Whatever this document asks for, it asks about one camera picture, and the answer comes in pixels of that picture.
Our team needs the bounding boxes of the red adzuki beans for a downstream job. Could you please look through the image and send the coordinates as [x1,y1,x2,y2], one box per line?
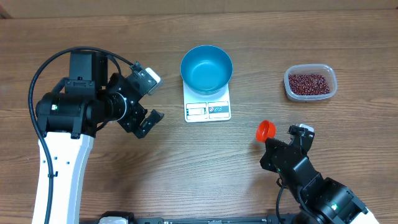
[288,74,330,95]

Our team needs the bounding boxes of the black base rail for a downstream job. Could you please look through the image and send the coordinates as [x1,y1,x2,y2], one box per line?
[80,211,299,224]

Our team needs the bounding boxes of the clear plastic container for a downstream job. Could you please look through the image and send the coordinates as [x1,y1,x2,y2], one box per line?
[284,63,338,102]

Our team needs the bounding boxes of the blue bowl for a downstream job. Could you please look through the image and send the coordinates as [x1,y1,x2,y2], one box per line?
[180,45,234,95]

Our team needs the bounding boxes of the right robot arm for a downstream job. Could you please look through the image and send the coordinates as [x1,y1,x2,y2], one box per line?
[260,137,378,224]

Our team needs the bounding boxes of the red measuring scoop blue handle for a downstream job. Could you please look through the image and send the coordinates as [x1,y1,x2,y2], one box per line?
[255,120,276,142]

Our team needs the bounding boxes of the white kitchen scale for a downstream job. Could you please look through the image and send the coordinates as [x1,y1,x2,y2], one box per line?
[183,83,231,123]

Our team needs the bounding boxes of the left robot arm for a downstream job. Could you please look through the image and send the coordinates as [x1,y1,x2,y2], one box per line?
[28,47,163,223]

